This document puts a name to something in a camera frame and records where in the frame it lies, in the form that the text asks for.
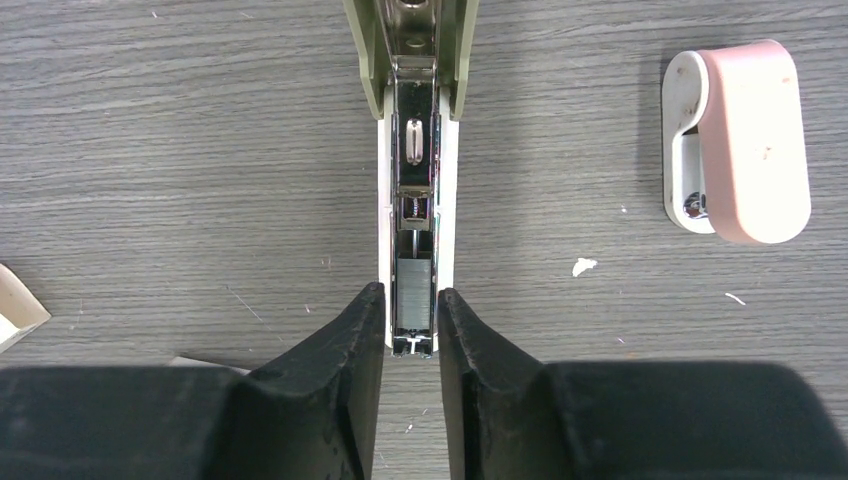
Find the pink white stapler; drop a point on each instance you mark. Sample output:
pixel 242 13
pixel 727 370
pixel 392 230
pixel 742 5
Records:
pixel 733 146

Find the small silver staple strip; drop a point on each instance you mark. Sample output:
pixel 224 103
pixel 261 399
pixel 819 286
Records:
pixel 413 301

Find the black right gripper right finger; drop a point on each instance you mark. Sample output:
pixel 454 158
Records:
pixel 511 416

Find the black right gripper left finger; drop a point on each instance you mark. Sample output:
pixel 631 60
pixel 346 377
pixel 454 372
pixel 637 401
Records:
pixel 308 414

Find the cream beige stapler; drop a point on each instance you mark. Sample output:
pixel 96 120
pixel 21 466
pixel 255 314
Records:
pixel 414 63

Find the white staple box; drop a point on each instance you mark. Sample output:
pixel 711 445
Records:
pixel 21 311

